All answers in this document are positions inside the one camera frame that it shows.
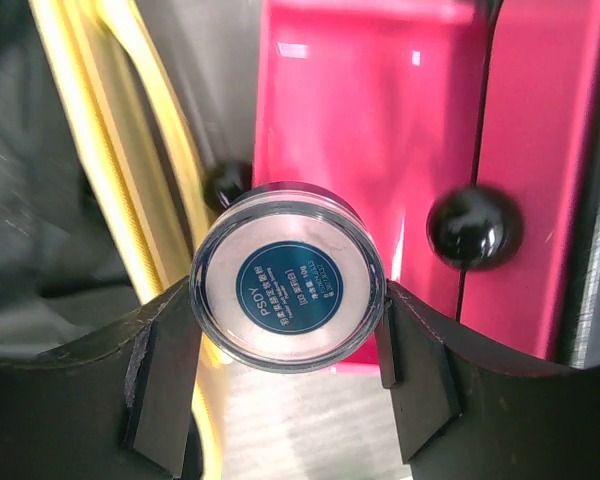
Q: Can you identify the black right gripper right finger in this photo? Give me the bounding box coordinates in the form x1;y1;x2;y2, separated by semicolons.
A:
377;283;600;479

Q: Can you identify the pink drawer tray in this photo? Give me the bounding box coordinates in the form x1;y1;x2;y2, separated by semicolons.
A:
253;1;488;367

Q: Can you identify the dark blue round jar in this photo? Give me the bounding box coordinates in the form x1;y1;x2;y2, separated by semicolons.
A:
189;182;387;374

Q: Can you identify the yellow hard-shell suitcase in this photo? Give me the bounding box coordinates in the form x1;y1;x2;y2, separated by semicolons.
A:
0;1;222;479

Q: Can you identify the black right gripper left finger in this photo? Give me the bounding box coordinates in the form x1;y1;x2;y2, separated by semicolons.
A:
0;279;203;479

